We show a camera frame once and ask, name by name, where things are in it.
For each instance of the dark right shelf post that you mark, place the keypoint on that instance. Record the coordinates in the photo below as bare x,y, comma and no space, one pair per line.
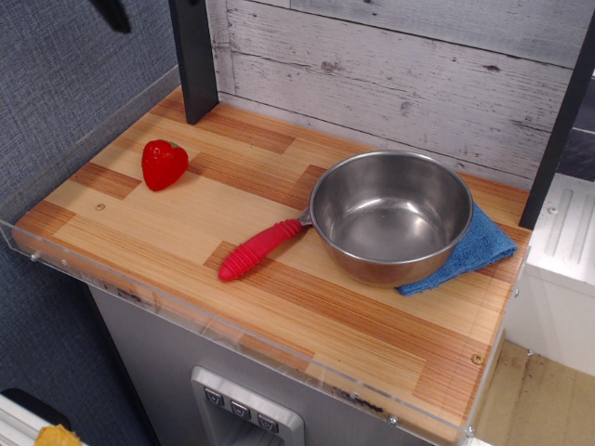
572,101

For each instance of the silver dispenser button panel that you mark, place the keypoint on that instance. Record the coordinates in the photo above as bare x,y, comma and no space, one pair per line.
236,415

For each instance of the dark left shelf post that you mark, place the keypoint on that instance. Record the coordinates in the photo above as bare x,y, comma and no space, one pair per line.
195,58

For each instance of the stainless pot with red handle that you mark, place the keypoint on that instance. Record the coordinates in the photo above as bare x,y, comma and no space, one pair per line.
386,218

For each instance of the clear acrylic table guard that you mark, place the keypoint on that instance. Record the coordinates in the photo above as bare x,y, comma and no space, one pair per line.
417,363

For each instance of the dark shelf post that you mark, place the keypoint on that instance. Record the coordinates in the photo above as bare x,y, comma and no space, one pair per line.
572,101
195,58

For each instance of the red plastic toy strawberry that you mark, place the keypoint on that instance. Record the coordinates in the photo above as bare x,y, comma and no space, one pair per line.
163,163

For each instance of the blue folded cloth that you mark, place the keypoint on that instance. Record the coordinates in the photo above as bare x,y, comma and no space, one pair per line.
484,244

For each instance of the grey toy fridge cabinet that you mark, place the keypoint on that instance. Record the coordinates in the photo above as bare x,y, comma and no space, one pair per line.
159,356

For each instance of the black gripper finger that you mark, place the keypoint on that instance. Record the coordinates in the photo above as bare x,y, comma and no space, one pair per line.
114,13

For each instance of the white ribbed appliance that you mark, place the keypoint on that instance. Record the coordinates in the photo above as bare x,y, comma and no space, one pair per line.
552,310

